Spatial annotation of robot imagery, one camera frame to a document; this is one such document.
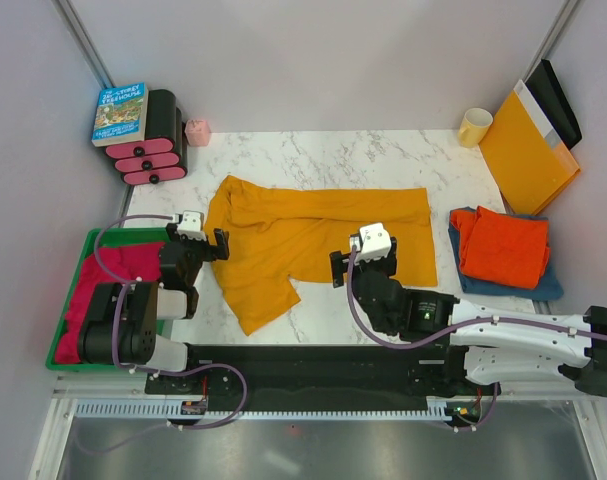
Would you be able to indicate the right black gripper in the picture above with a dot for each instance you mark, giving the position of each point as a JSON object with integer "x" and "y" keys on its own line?
{"x": 388, "y": 264}

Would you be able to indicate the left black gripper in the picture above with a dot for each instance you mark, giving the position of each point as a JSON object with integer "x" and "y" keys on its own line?
{"x": 212, "y": 253}

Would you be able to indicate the yellow t shirt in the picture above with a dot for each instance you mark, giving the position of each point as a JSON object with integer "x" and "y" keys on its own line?
{"x": 278, "y": 236}

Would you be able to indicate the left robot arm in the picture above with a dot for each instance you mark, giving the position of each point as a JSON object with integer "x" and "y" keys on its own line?
{"x": 120, "y": 327}

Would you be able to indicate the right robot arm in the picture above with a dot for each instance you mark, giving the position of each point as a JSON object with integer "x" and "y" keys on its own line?
{"x": 482, "y": 345}

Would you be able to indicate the pink crumpled t shirt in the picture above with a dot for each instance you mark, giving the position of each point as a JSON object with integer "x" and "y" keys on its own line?
{"x": 128, "y": 262}

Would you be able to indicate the black pink drawer unit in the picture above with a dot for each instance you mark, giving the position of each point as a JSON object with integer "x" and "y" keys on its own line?
{"x": 162, "y": 155}

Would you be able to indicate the small pink cube box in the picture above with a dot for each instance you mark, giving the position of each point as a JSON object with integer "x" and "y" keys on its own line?
{"x": 197, "y": 132}

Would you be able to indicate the green plastic tray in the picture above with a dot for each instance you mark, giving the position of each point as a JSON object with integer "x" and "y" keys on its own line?
{"x": 112, "y": 238}

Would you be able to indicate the blue treehouse book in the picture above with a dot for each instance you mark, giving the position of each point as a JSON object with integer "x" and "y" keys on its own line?
{"x": 120, "y": 115}

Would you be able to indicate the orange folded t shirt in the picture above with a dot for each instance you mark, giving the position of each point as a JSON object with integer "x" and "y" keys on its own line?
{"x": 501, "y": 248}

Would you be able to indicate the yellow mug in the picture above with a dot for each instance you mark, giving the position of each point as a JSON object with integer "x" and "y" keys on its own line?
{"x": 474, "y": 126}

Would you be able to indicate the blue folded t shirt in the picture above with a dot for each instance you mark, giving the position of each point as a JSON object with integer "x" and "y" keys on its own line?
{"x": 549, "y": 287}

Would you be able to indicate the orange padded envelope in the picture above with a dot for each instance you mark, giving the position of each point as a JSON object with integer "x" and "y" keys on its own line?
{"x": 527, "y": 172}

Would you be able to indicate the white grey envelope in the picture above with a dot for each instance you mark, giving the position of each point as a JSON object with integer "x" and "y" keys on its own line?
{"x": 537, "y": 115}

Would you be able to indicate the black folder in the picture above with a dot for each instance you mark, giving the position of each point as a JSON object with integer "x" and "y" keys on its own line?
{"x": 549, "y": 94}

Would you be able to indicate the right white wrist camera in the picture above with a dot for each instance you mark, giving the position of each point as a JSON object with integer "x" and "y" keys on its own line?
{"x": 373, "y": 241}

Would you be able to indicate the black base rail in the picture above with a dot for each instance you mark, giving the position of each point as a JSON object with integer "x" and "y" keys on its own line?
{"x": 305, "y": 379}

